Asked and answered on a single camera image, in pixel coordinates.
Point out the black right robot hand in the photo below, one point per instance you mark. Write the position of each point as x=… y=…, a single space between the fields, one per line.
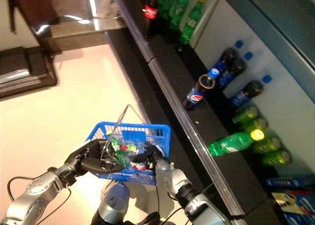
x=153 y=156

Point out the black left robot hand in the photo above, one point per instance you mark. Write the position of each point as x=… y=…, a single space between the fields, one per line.
x=93 y=164

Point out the blue plastic shopping basket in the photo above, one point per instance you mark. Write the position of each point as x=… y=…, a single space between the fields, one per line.
x=133 y=136

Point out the Pepsi bottle with paper collar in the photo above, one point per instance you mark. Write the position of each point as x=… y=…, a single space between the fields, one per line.
x=194 y=97

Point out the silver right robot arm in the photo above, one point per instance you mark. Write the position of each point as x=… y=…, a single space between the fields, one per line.
x=177 y=180

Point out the black shelf base plinth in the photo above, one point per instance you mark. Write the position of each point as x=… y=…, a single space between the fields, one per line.
x=184 y=148
x=128 y=62

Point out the Pepsi bottle blue cap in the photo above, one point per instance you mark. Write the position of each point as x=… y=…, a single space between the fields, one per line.
x=242 y=97
x=226 y=79
x=220 y=63

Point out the black display stand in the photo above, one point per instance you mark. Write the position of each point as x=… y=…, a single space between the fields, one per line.
x=29 y=70

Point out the Coca-Cola bottle red cap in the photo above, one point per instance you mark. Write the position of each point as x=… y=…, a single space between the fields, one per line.
x=151 y=10

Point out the reflective metal side panel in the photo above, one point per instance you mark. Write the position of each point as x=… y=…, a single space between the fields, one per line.
x=73 y=3

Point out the dark shelf board metal edge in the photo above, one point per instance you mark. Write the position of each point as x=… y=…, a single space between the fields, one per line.
x=283 y=13

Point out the dark shelf board clear rail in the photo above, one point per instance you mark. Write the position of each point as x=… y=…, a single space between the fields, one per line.
x=162 y=47
x=209 y=121
x=258 y=215

